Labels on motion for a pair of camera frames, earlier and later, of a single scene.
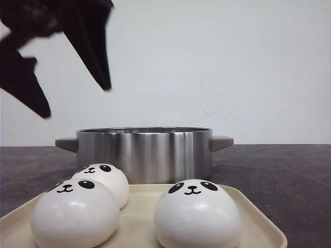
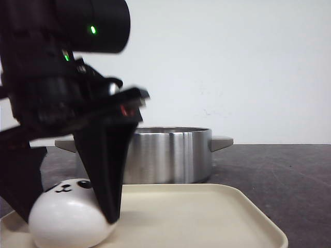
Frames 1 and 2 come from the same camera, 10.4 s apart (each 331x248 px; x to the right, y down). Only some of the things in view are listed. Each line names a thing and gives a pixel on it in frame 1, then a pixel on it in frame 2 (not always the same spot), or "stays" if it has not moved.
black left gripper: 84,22 -> 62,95
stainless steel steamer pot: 149,154 stays
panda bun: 75,213 stays
